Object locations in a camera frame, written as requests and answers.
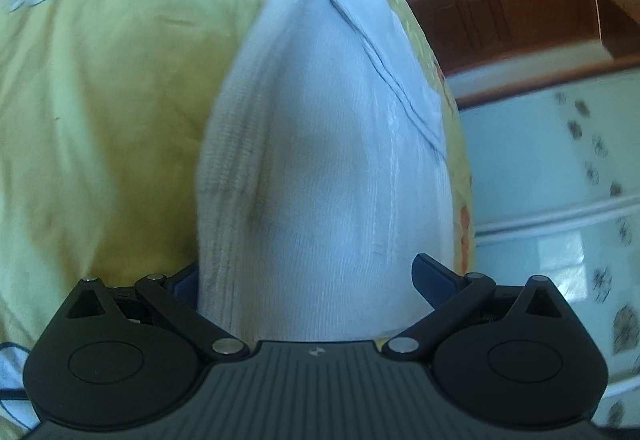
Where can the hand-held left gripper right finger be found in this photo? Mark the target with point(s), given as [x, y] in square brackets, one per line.
[431, 276]

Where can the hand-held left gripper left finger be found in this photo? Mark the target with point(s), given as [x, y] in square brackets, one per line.
[184, 282]

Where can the white knit sweater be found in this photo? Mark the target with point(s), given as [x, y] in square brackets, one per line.
[325, 169]

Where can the white flowered wardrobe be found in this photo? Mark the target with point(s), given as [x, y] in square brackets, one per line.
[540, 169]

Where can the yellow printed bedsheet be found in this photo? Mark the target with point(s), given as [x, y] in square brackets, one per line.
[100, 119]

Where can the brown wooden door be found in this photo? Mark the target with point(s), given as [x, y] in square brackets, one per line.
[500, 19]

